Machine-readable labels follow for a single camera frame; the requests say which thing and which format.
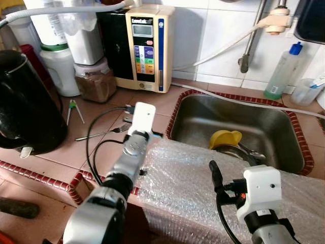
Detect white blue tube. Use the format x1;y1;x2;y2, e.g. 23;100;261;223
307;75;325;89

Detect white jug with green lid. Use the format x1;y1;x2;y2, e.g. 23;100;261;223
40;43;81;97

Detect thin white hose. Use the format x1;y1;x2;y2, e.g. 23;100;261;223
173;23;270;72

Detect jar of brown powder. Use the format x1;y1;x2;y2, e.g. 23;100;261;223
75;58;117;103

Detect white labelled bottle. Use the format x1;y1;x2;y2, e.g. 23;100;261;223
23;0;69;47

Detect large steel sink basin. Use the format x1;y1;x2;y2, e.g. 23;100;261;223
170;94;305;176

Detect black electric kettle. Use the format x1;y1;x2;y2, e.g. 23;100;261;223
0;50;68;156

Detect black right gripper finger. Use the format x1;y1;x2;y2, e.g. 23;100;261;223
209;160;225;193

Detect clear plastic cup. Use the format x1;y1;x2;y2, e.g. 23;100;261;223
290;78;323;106

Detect small green tipped tongs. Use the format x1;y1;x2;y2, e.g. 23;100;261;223
66;99;85;125

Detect yellow plastic bowl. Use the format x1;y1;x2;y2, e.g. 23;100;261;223
209;130;243;150

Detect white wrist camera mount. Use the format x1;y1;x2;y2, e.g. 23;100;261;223
236;165;282;220
128;102;157;138

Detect dark red container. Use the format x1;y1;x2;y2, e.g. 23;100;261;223
19;44;49;84

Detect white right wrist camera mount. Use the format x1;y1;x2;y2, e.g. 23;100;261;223
236;165;282;220

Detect grey corrugated hose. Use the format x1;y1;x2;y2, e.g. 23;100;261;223
0;0;143;28

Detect metal wall pipe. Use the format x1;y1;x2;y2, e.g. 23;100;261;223
239;0;267;73

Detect dark hanging tray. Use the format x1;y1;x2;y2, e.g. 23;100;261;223
294;0;325;44

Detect frosted white container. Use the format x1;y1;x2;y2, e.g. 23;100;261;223
58;8;105;66

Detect steel fork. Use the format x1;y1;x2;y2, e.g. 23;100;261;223
75;124;134;142

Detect clear bubble wrap sheet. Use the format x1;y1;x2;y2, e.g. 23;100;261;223
129;137;325;244

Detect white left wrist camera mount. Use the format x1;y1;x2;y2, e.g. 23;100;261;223
128;102;157;138

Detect clear bottle with blue cap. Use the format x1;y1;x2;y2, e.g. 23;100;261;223
264;42;304;101

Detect dark cylindrical pestle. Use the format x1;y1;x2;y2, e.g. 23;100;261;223
0;197;40;219

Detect steel bowl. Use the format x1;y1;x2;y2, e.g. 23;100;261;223
216;144;257;163

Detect beige water diverter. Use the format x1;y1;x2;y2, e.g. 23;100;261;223
262;5;295;36

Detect beige black water ionizer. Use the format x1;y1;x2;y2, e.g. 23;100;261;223
96;4;176;93

